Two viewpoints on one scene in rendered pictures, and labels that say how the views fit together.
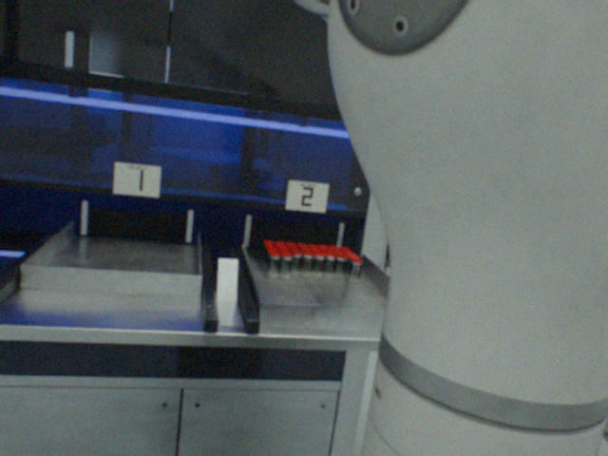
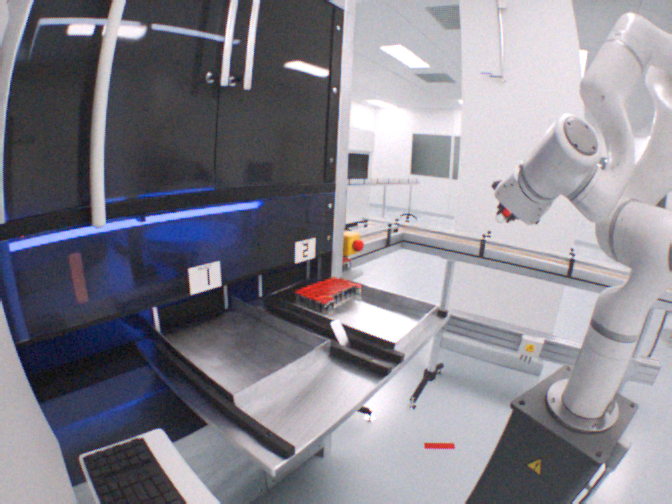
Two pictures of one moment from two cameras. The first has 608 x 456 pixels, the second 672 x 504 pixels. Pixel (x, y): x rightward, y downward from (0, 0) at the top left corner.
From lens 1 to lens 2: 0.65 m
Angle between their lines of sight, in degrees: 40
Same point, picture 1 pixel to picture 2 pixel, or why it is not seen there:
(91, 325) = (340, 411)
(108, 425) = (222, 446)
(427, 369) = (633, 335)
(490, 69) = not seen: outside the picture
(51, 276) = (253, 391)
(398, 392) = (624, 345)
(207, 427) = not seen: hidden behind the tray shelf
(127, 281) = (295, 368)
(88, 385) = (205, 431)
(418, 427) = (628, 350)
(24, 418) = not seen: hidden behind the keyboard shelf
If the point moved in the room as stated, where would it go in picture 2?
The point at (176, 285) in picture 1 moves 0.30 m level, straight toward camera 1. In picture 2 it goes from (318, 354) to (456, 408)
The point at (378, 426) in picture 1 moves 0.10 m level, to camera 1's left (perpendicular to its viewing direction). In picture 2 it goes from (614, 357) to (608, 383)
